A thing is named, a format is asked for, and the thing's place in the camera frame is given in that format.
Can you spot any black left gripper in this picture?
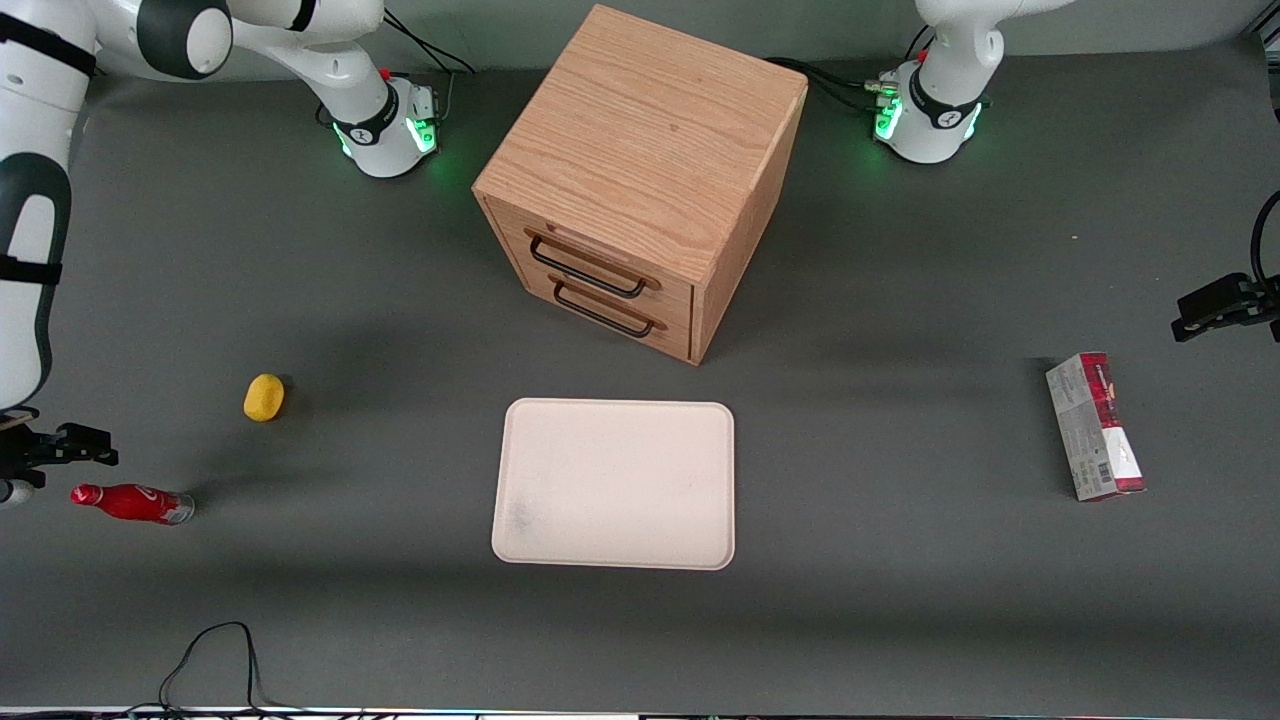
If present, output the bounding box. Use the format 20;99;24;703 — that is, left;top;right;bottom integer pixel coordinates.
1171;272;1280;344

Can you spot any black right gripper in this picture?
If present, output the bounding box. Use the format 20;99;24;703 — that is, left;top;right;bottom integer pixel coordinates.
0;405;120;507

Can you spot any red coke bottle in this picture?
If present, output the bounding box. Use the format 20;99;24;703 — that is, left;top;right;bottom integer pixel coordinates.
70;483;196;527

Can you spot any beige plastic tray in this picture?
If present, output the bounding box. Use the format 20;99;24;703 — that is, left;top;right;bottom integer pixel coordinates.
491;398;736;571

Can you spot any red and grey carton box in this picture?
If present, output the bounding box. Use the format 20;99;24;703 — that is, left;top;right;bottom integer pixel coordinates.
1045;351;1147;502

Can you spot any yellow lemon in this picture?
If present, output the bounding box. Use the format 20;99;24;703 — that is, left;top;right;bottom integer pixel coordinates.
243;373;286;423

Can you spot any wooden drawer cabinet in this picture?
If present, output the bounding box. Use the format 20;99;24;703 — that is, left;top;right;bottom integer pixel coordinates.
472;4;809;367

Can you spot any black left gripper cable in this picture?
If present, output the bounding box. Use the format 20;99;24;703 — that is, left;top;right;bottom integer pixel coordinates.
1250;190;1280;293

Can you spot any thin black looped cable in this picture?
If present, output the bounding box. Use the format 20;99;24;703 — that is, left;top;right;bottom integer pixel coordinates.
158;621;301;717

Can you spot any black left arm base cable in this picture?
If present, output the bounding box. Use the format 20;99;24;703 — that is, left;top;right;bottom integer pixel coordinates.
762;56;893;113

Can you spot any black arm base cable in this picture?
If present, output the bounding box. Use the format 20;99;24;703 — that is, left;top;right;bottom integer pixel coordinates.
380;8;479;79
762;56;893;113

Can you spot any black right arm base cable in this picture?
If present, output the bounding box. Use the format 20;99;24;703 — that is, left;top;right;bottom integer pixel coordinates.
380;8;479;79

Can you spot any black wire drawer handle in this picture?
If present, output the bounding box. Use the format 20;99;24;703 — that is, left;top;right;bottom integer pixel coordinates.
527;234;650;299
551;282;657;339

